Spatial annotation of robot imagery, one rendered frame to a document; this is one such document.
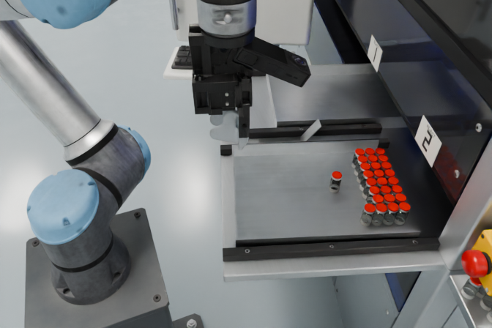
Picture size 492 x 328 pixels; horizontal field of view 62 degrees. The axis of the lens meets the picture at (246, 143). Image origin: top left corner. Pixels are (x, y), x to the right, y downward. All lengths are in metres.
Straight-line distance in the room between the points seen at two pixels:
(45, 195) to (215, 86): 0.36
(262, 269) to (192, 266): 1.07
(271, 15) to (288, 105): 0.49
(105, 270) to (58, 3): 0.55
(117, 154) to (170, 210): 1.23
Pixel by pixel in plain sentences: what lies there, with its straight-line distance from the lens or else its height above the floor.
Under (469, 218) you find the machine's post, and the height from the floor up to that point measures 1.01.
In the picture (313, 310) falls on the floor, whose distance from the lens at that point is 1.73.
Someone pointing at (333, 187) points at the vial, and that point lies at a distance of 0.88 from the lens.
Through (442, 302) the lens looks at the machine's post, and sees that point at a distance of 0.95.
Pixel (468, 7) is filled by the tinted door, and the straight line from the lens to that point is 0.77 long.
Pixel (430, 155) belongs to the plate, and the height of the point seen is 1.01.
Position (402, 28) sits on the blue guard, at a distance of 0.97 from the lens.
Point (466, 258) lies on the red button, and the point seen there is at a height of 1.00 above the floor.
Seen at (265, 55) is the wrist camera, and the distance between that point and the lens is 0.55.
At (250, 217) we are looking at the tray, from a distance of 0.83.
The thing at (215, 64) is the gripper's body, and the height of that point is 1.25.
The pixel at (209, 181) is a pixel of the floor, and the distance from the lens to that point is 2.12.
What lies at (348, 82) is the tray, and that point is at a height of 0.88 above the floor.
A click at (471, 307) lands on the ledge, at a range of 0.82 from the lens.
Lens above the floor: 1.53
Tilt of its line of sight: 41 degrees down
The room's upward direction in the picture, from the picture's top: straight up
